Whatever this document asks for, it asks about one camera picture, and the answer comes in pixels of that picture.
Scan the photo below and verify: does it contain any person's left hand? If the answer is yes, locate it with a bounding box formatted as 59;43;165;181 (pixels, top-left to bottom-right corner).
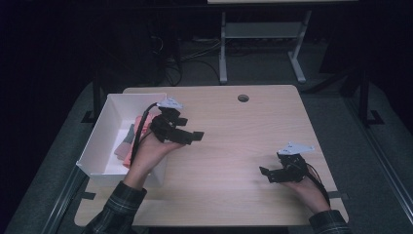
130;132;185;178

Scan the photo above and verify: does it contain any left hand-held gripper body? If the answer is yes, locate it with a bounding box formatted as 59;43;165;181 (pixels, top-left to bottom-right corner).
149;97;193;145

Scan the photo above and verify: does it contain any left hand-held gripper cable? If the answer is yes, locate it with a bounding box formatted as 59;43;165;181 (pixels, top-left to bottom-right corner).
130;101;162;168

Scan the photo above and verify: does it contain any grey metal stand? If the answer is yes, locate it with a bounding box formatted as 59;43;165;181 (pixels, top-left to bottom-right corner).
218;10;313;86

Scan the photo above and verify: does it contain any right hand-held gripper cable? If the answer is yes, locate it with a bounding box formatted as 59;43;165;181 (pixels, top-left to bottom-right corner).
305;162;331;208

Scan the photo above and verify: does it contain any hand-held gripper cable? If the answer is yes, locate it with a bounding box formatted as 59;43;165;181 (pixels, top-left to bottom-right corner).
130;101;162;168
305;162;331;208

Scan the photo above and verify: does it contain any bundle of floor cables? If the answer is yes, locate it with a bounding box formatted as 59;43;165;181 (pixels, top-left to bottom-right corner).
149;32;222;87

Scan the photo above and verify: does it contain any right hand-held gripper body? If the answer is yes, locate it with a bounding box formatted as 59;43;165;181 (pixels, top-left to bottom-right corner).
275;141;316;184

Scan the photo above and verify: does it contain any person's right hand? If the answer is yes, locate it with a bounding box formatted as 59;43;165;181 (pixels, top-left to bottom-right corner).
282;175;331;215

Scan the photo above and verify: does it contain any black metal post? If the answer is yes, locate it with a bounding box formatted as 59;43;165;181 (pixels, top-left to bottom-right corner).
357;69;386;127
81;72;102;125

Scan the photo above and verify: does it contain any metal floor rail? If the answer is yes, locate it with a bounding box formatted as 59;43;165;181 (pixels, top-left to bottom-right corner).
344;96;413;217
40;167;87;234

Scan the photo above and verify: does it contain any white box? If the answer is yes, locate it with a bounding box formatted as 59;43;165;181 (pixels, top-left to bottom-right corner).
75;93;169;188

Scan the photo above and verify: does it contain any pink padded ski glove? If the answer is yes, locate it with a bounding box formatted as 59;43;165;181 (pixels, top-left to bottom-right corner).
122;113;154;169

